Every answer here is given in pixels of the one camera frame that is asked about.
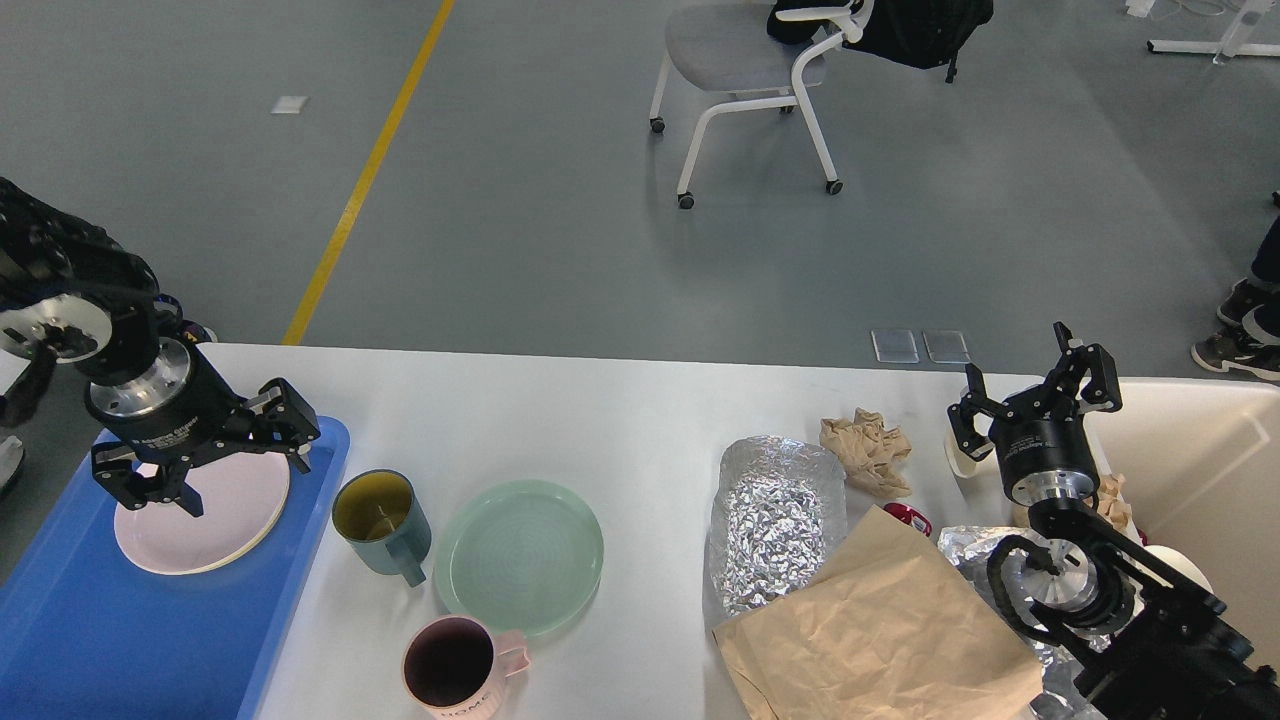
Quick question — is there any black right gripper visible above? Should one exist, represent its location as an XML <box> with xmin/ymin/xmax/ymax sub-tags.
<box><xmin>947</xmin><ymin>322</ymin><xmax>1123</xmax><ymax>506</ymax></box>

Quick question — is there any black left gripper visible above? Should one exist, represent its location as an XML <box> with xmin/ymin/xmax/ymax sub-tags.
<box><xmin>86</xmin><ymin>338</ymin><xmax>321</xmax><ymax>518</ymax></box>

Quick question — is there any teal mug yellow inside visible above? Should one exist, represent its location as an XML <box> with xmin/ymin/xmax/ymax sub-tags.
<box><xmin>332</xmin><ymin>469</ymin><xmax>433</xmax><ymax>587</ymax></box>

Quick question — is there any pink HOME mug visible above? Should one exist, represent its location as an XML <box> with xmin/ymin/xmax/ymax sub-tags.
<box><xmin>401</xmin><ymin>615</ymin><xmax>530</xmax><ymax>719</ymax></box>

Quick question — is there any light green plate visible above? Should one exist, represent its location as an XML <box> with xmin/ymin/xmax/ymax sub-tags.
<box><xmin>434</xmin><ymin>479</ymin><xmax>605</xmax><ymax>637</ymax></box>

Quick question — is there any foil piece under arm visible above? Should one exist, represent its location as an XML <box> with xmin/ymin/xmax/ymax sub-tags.
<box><xmin>937</xmin><ymin>527</ymin><xmax>1103</xmax><ymax>719</ymax></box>

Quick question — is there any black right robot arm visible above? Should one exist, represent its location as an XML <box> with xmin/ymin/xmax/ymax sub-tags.
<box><xmin>947</xmin><ymin>322</ymin><xmax>1279</xmax><ymax>719</ymax></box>

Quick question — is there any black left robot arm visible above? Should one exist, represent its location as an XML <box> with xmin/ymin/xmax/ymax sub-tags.
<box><xmin>1</xmin><ymin>179</ymin><xmax>320</xmax><ymax>518</ymax></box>

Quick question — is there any pink plate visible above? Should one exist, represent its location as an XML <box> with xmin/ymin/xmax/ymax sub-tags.
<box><xmin>113</xmin><ymin>454</ymin><xmax>291</xmax><ymax>577</ymax></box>

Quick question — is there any white paper cup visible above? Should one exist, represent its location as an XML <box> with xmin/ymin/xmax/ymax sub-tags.
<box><xmin>943</xmin><ymin>428</ymin><xmax>998</xmax><ymax>479</ymax></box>

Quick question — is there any crumpled napkin by bin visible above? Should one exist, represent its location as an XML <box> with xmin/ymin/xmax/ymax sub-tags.
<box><xmin>1094</xmin><ymin>473</ymin><xmax>1133</xmax><ymax>533</ymax></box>

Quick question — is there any beige plastic bin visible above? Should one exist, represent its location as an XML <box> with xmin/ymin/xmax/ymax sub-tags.
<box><xmin>1080</xmin><ymin>375</ymin><xmax>1280</xmax><ymax>671</ymax></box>

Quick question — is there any crumpled brown napkin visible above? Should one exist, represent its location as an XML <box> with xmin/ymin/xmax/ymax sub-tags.
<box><xmin>820</xmin><ymin>407</ymin><xmax>913</xmax><ymax>500</ymax></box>

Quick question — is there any blue plastic tray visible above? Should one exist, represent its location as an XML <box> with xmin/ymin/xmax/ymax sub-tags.
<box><xmin>1</xmin><ymin>416</ymin><xmax>349</xmax><ymax>719</ymax></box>

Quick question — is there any person black sneakers right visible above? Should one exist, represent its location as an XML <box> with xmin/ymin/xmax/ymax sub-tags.
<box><xmin>1190</xmin><ymin>220</ymin><xmax>1279</xmax><ymax>382</ymax></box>

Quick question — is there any brown paper bag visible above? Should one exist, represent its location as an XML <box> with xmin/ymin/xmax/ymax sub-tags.
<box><xmin>713</xmin><ymin>509</ymin><xmax>1043</xmax><ymax>719</ymax></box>

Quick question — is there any crumpled aluminium foil sheet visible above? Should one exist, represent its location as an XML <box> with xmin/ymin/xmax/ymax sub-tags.
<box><xmin>705</xmin><ymin>436</ymin><xmax>849</xmax><ymax>624</ymax></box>

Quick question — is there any black backpack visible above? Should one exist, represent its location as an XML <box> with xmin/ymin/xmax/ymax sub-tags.
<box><xmin>765</xmin><ymin>1</ymin><xmax>995</xmax><ymax>85</ymax></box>

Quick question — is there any white stand base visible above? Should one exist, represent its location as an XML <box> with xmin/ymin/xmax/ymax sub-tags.
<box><xmin>1147</xmin><ymin>0</ymin><xmax>1280</xmax><ymax>63</ymax></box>

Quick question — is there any white grey office chair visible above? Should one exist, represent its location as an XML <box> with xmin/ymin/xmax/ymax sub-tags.
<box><xmin>649</xmin><ymin>1</ymin><xmax>874</xmax><ymax>210</ymax></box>

